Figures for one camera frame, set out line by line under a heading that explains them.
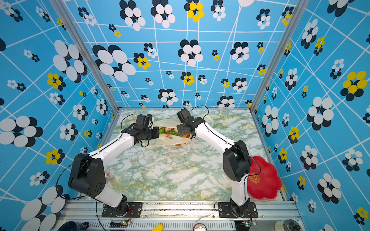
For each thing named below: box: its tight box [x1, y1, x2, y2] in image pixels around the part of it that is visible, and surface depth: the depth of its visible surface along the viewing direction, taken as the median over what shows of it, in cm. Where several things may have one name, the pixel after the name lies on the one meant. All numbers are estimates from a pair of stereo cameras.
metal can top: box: [193, 222, 208, 231], surface depth 61 cm
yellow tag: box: [151, 222, 165, 231], surface depth 70 cm
